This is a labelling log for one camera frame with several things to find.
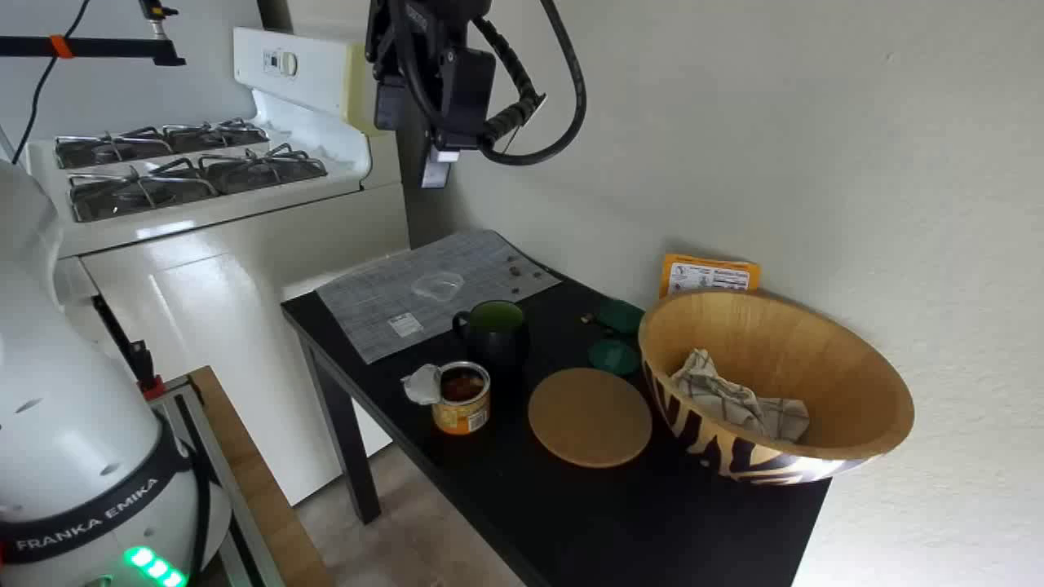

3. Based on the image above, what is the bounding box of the crumpled grey paper packet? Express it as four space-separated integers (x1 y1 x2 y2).
665 346 816 442

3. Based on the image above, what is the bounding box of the black table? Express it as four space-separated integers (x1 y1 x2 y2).
278 272 835 587

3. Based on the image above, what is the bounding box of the black stove grate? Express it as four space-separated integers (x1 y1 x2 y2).
53 116 270 171
65 142 328 224

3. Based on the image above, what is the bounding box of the wooden bowl with zebra pattern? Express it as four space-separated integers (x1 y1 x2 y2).
637 286 917 490

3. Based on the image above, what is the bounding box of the orange packet with white label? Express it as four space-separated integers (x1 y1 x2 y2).
655 250 765 304

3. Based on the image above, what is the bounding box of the white gas stove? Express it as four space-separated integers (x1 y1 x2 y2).
28 26 414 508

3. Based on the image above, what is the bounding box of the black rod with red clamp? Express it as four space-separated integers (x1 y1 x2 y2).
91 290 172 401

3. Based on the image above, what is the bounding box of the grey woven placemat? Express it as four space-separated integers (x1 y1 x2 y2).
312 224 564 366

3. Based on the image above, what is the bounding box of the small green bowl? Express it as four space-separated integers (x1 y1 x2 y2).
583 334 641 382
583 299 645 339

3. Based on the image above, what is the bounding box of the open tin can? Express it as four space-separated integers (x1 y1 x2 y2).
398 357 495 441

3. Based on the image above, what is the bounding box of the round cork coaster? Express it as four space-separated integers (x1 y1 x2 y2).
524 366 655 474

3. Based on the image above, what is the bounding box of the dark green mug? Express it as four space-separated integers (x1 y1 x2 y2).
449 297 532 377

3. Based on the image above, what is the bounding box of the thin black hanging cable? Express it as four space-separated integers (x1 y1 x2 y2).
8 0 93 166

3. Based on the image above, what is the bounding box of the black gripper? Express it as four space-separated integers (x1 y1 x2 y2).
365 0 498 193

